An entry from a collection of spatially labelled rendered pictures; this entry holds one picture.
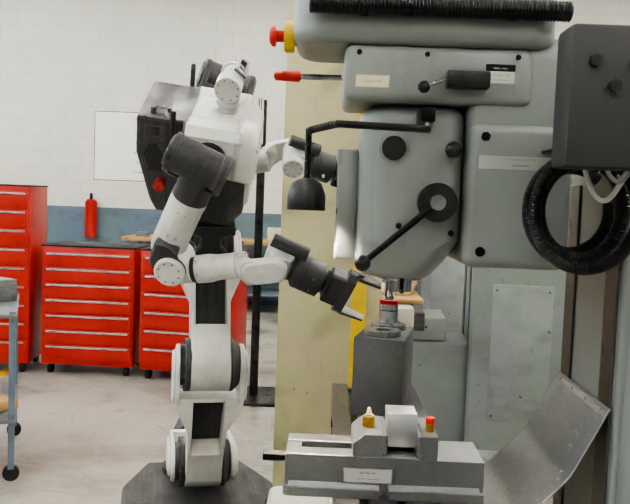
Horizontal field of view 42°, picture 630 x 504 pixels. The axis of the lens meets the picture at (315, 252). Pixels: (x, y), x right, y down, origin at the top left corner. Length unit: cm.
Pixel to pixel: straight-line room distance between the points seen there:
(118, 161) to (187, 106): 884
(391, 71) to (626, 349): 64
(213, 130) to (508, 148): 80
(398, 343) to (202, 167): 61
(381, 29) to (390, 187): 28
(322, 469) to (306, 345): 193
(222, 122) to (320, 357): 155
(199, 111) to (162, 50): 888
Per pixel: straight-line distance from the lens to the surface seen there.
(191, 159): 189
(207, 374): 216
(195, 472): 238
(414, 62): 148
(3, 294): 464
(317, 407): 341
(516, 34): 151
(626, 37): 130
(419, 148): 149
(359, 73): 147
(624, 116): 129
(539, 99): 152
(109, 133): 1097
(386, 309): 204
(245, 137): 201
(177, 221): 196
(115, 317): 644
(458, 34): 149
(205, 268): 202
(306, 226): 330
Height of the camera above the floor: 146
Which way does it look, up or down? 4 degrees down
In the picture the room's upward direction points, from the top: 2 degrees clockwise
